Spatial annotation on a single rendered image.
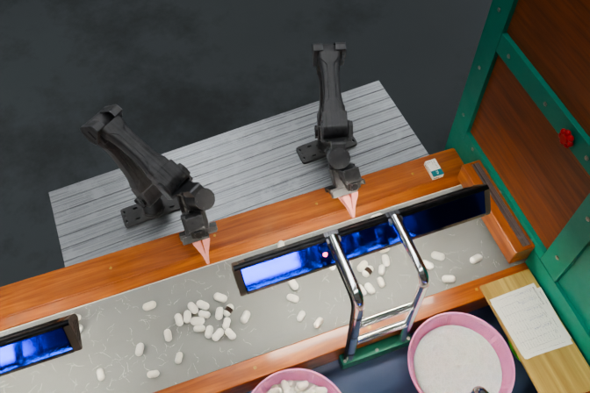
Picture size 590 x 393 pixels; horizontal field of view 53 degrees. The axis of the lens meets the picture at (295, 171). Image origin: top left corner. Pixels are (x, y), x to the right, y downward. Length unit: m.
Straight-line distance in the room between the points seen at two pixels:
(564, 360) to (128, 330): 1.13
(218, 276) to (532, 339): 0.85
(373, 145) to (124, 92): 1.58
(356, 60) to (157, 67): 1.06
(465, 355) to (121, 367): 0.89
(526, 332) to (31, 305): 1.31
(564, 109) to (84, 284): 1.30
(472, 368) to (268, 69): 1.99
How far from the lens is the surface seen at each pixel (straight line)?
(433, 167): 1.85
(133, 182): 1.77
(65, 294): 1.77
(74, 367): 1.72
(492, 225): 1.74
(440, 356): 1.65
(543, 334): 1.70
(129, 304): 1.73
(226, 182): 1.94
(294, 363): 1.58
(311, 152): 1.98
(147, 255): 1.75
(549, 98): 1.46
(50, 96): 3.31
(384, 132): 2.06
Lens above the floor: 2.29
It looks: 56 degrees down
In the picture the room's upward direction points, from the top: 2 degrees counter-clockwise
